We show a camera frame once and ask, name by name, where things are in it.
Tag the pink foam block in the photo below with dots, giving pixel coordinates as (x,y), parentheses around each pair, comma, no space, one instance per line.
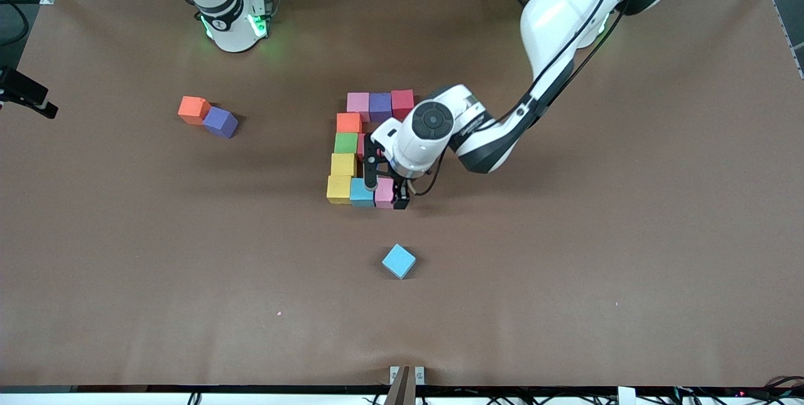
(358,103)
(384,194)

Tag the blue foam block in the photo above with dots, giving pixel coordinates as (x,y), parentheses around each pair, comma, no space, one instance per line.
(361,195)
(399,261)

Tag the red foam block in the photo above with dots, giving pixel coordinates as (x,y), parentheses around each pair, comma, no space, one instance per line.
(402,102)
(361,144)

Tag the yellow foam block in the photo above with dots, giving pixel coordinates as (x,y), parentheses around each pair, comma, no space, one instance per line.
(339,189)
(343,165)

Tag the green foam block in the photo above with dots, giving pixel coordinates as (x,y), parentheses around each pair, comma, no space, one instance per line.
(346,142)

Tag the purple foam block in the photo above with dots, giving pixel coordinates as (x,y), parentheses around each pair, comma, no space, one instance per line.
(220,121)
(380,107)

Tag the orange foam block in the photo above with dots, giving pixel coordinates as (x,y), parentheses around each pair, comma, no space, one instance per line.
(192,108)
(348,122)

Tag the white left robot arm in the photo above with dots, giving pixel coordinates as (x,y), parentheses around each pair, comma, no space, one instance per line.
(432,119)

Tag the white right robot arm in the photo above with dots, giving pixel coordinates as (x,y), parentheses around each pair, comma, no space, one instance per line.
(232,28)

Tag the brown paper table cover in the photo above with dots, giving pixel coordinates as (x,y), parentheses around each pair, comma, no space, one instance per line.
(565,304)

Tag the small metal bracket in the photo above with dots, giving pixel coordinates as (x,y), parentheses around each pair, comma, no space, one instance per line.
(419,375)

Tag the brown wedge post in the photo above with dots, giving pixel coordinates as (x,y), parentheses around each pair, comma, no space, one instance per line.
(400,389)

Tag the white edge bracket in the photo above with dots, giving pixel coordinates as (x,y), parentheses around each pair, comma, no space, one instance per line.
(626,395)

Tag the white table edge rail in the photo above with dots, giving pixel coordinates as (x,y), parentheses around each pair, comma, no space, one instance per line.
(125,400)

